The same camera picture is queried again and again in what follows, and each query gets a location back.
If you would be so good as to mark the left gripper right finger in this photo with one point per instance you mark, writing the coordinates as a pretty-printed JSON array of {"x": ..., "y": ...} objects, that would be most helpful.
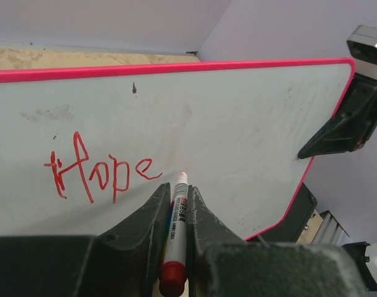
[{"x": 222, "y": 264}]

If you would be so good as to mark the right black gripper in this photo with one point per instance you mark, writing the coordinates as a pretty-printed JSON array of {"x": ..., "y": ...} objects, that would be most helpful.
[{"x": 340, "y": 134}]

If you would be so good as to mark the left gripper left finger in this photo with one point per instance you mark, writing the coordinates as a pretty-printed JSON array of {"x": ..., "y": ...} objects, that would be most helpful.
[{"x": 124, "y": 261}]

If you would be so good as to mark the red white marker pen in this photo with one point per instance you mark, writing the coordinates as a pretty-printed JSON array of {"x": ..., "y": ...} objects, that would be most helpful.
[{"x": 172, "y": 276}]

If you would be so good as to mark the pink framed whiteboard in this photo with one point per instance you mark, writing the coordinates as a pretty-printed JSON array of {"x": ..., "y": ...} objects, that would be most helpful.
[{"x": 82, "y": 148}]

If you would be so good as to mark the black ribbed case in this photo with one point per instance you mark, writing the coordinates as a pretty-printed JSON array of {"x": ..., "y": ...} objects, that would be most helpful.
[{"x": 297, "y": 217}]

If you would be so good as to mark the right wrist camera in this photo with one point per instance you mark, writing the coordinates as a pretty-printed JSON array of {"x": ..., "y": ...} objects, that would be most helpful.
[{"x": 362, "y": 45}]

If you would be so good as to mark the aluminium frame rail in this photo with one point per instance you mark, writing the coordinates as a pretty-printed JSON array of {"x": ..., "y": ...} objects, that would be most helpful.
[{"x": 324, "y": 228}]

